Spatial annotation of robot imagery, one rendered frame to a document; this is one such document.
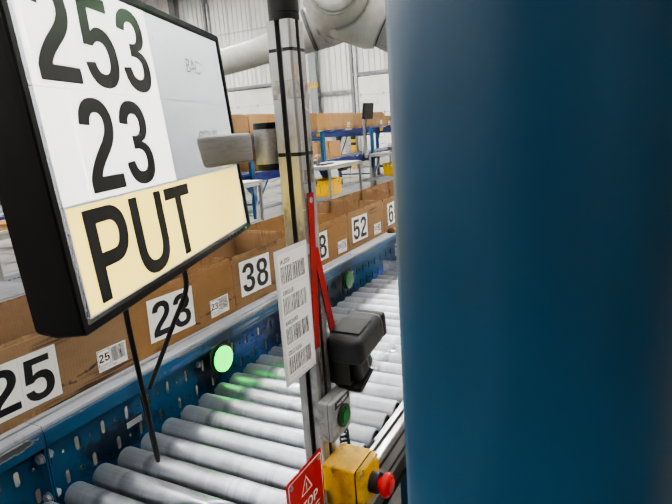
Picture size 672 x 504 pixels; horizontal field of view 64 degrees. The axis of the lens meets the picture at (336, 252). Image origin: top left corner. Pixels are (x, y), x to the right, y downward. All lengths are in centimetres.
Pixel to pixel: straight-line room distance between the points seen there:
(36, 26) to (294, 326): 49
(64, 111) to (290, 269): 38
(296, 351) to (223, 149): 31
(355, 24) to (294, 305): 61
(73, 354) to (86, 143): 82
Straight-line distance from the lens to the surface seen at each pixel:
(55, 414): 124
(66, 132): 50
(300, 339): 80
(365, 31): 117
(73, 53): 54
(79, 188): 50
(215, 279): 158
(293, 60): 80
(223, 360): 152
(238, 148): 83
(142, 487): 121
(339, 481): 94
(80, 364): 130
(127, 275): 54
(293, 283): 77
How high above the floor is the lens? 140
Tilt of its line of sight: 13 degrees down
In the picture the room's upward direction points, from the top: 4 degrees counter-clockwise
